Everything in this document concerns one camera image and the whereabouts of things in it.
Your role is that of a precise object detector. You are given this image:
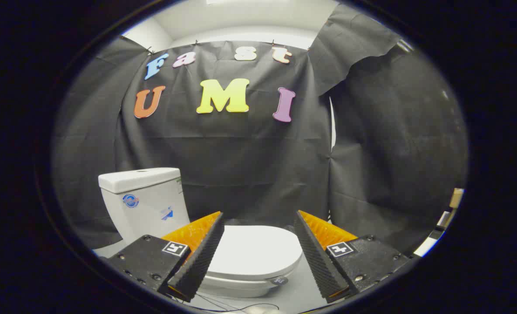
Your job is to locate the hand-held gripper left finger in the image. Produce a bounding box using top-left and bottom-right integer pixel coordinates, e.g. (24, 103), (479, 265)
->
(99, 211), (225, 302)

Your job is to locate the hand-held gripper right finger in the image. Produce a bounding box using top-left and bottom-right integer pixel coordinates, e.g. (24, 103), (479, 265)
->
(293, 210), (416, 304)

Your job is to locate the white toilet lid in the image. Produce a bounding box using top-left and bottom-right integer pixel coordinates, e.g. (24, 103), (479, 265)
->
(206, 225), (303, 280)

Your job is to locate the white ceramic toilet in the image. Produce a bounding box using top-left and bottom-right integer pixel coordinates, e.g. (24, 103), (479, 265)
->
(98, 167), (303, 299)

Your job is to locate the black backdrop cloth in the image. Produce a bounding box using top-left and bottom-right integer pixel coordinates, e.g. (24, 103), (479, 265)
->
(51, 4), (468, 258)

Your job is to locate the thin black cable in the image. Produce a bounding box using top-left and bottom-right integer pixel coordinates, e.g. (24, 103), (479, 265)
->
(189, 292), (281, 313)

